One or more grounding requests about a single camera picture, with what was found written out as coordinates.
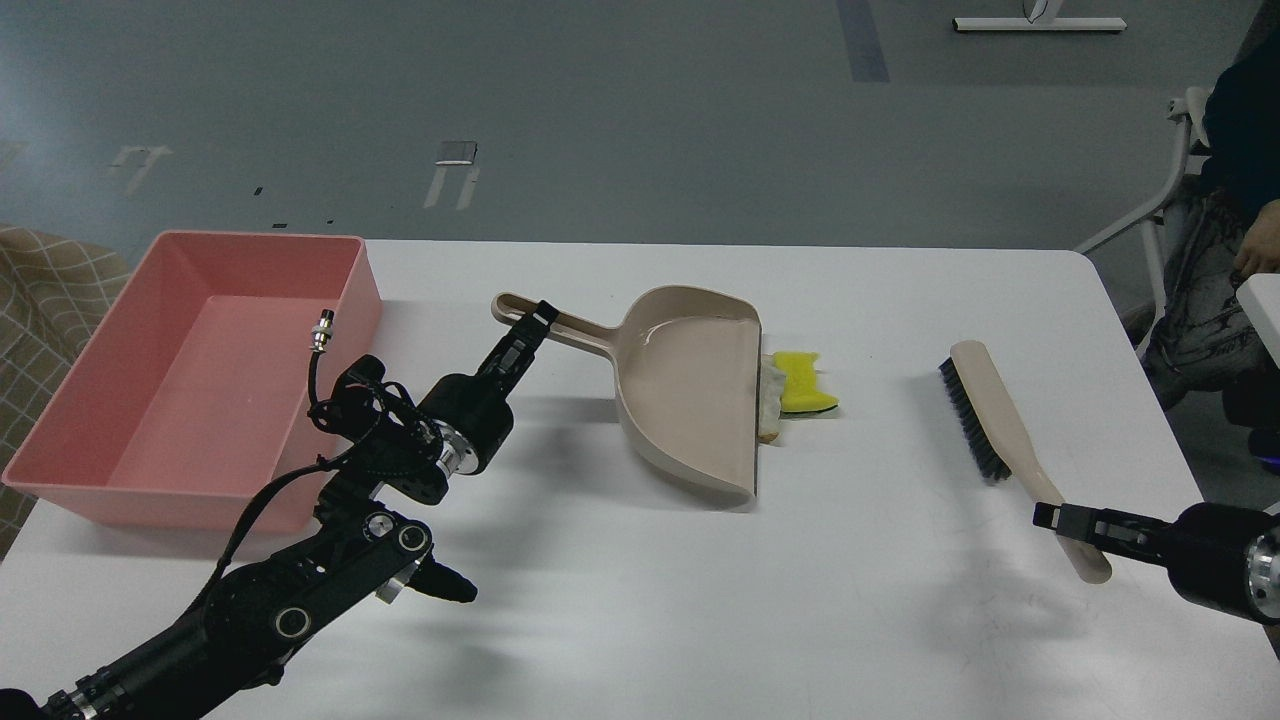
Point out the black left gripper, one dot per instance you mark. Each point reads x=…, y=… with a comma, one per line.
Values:
x=475, y=407

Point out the beige checkered cloth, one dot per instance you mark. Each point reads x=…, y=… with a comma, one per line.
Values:
x=54, y=294

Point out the pink plastic bin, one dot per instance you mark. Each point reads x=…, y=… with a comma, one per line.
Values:
x=192, y=394

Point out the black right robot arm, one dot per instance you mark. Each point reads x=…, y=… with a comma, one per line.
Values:
x=1221, y=557

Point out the person left hand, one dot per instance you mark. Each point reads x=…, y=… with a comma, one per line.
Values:
x=1259, y=253

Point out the yellow sponge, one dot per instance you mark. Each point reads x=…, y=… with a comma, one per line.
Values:
x=801, y=392

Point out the white floor stand base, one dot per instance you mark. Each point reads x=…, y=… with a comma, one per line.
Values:
x=1042, y=17

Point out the person in green sweater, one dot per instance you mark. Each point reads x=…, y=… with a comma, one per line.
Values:
x=1205, y=341

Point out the white bread crust piece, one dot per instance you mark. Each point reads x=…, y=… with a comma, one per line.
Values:
x=769, y=391

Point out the white chair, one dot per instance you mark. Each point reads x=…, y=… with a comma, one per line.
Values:
x=1190, y=146

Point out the beige plastic dustpan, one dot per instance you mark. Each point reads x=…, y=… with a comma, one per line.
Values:
x=686, y=368

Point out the beige hand brush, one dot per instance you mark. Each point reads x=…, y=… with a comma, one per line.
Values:
x=997, y=436

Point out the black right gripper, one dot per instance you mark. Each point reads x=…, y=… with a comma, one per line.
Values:
x=1218, y=556

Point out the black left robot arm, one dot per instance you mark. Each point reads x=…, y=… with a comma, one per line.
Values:
x=247, y=623

